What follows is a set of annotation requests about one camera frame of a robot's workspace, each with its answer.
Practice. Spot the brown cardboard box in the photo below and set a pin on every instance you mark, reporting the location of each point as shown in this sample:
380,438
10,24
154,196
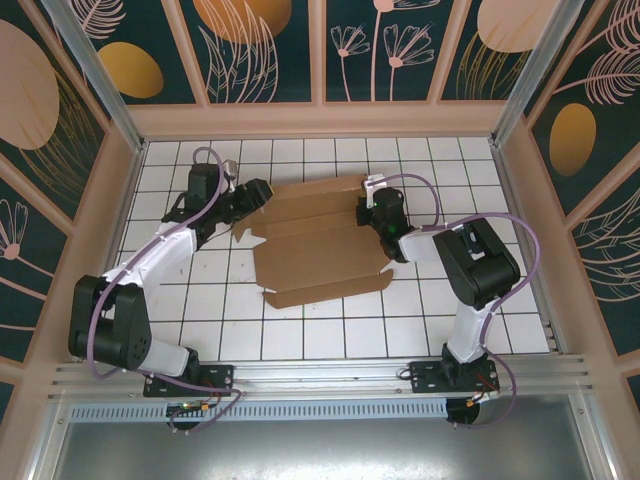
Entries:
320,250

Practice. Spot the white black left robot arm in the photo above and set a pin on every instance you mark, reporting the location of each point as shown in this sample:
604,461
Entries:
165,250

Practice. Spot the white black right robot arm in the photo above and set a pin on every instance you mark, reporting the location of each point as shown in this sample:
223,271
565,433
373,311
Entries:
477,265

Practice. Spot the small controller board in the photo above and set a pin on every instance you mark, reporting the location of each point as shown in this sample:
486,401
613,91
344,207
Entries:
192,407

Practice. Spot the grey metal sheet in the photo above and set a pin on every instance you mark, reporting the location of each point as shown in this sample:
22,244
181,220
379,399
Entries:
320,450

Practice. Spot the aluminium side rail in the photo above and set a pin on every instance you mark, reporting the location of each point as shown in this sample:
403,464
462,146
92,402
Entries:
507,200

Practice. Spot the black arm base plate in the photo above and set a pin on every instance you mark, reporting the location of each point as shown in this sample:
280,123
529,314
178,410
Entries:
220,375
422,377

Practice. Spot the aluminium mounting rail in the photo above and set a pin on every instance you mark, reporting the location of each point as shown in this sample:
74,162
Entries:
320,372

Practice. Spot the aluminium corner post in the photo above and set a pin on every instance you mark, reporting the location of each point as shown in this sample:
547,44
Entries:
98,75
526,75

